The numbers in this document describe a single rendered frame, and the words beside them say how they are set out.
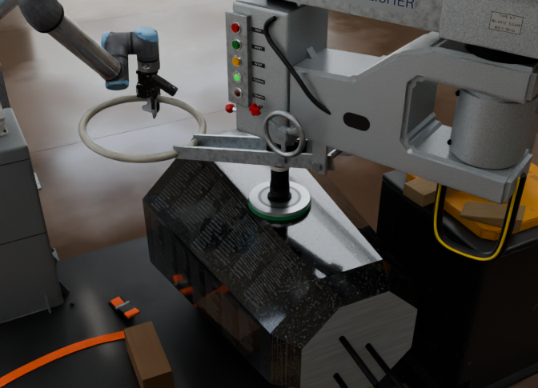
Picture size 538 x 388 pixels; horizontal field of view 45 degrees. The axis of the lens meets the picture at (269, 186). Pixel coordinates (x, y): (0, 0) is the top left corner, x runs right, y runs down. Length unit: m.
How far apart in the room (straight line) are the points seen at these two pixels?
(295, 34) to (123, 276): 1.79
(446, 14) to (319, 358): 1.07
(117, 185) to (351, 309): 2.31
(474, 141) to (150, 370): 1.56
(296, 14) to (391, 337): 1.05
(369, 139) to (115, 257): 1.90
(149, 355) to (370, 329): 1.00
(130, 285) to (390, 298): 1.54
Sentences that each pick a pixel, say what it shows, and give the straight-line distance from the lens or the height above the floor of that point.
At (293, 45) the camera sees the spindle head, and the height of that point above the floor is 1.44.
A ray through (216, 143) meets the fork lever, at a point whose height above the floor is 0.93.
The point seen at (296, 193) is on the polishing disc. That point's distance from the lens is 2.27.
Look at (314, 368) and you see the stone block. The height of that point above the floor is 0.55.
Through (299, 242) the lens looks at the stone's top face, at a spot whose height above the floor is 0.82.
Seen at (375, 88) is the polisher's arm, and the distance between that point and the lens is 1.75.
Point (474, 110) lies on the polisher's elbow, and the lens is 1.67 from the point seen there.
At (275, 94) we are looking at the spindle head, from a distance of 1.93.
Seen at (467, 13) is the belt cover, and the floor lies 1.64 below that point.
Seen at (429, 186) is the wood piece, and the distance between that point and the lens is 2.41.
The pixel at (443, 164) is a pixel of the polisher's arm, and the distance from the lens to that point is 1.75.
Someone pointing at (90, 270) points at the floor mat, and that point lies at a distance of 3.35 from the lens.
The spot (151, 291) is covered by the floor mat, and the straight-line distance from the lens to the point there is 3.17.
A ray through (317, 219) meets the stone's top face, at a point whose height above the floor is 0.82.
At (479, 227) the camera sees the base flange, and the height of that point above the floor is 0.78.
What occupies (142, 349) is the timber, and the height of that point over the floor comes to 0.13.
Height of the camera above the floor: 2.09
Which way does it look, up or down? 33 degrees down
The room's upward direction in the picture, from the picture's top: straight up
